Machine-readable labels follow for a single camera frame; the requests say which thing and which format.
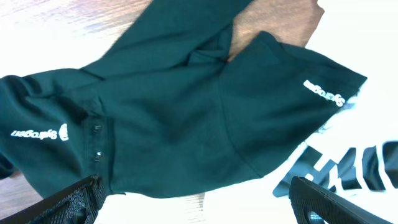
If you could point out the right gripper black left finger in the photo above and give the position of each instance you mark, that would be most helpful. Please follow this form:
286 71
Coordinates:
79 203

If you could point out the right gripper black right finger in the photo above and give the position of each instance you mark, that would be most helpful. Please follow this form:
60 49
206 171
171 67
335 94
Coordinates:
313 203

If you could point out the dark green polo shirt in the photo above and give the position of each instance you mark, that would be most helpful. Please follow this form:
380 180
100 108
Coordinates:
165 113

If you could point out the white printed t-shirt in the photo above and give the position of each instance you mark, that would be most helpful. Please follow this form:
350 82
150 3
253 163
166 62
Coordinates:
353 154

